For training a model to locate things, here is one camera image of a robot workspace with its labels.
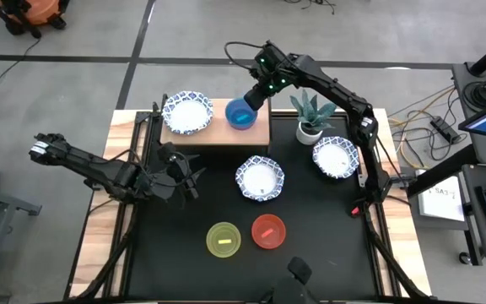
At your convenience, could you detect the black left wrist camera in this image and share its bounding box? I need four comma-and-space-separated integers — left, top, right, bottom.
157, 142, 177, 165

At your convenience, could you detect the white paper sheet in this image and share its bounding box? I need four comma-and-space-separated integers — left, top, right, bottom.
417, 185, 467, 223

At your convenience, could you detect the orange shop vacuum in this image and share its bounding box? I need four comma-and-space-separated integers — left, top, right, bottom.
0, 0, 71, 40

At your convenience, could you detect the coiled black cable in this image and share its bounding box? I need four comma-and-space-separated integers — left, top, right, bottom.
462, 79, 486, 113

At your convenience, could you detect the yellow floor cable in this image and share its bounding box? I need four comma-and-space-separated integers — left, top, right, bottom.
388, 84, 457, 170

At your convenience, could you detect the black cable bundle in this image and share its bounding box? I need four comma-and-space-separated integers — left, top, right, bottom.
283, 0, 338, 16

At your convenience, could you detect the blue plastic bowl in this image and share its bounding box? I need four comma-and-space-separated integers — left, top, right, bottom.
224, 97, 259, 131

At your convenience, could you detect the green plant in white pot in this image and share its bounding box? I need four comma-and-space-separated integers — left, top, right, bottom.
289, 89, 338, 147

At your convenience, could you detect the black floor cable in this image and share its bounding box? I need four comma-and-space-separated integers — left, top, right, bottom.
0, 36, 42, 124

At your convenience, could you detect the wooden shelf with black frame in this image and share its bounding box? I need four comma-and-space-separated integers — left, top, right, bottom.
158, 96, 273, 149

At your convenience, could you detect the black power strip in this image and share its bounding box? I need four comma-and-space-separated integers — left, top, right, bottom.
429, 115, 462, 145

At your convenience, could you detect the orange plastic bowl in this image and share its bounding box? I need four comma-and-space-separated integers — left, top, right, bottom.
251, 213, 288, 251

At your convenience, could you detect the yellow translucent plastic bowl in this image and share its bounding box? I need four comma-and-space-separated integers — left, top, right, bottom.
205, 221, 242, 259

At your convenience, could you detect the blue patterned paper plate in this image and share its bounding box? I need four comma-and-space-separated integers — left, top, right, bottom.
161, 90, 214, 137
235, 155, 286, 203
311, 135, 361, 180

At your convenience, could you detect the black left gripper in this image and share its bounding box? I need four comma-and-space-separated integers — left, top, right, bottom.
152, 153, 208, 200

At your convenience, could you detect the black table-level camera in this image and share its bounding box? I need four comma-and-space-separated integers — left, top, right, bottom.
262, 255, 314, 304

